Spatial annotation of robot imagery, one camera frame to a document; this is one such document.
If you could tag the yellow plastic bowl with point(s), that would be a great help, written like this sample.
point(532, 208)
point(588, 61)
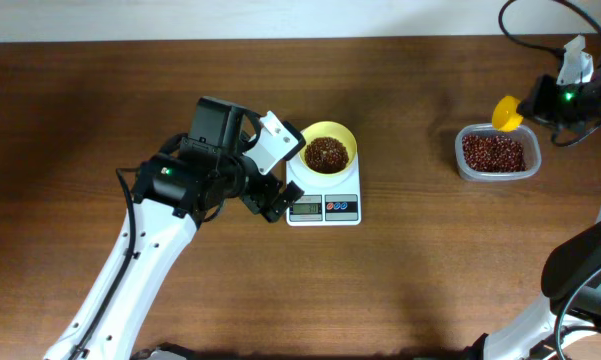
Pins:
point(334, 130)

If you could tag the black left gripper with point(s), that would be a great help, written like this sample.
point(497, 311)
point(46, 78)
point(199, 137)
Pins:
point(269, 185)

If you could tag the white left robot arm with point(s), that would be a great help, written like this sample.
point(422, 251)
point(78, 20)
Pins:
point(228, 152)

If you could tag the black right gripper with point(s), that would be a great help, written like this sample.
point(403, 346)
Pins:
point(535, 107)

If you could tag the yellow plastic scoop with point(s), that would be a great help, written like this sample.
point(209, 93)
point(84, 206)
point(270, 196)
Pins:
point(505, 117)

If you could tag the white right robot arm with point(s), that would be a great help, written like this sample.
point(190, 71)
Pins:
point(569, 305)

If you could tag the red adzuki beans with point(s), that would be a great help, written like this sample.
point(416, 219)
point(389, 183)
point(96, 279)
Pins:
point(493, 154)

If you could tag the clear plastic container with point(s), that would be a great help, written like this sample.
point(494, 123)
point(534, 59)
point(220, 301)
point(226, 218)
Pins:
point(523, 134)

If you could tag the white digital kitchen scale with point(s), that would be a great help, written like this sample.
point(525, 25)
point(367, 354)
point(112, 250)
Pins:
point(328, 199)

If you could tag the red beans in bowl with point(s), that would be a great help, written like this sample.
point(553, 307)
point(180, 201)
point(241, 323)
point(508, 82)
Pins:
point(326, 155)

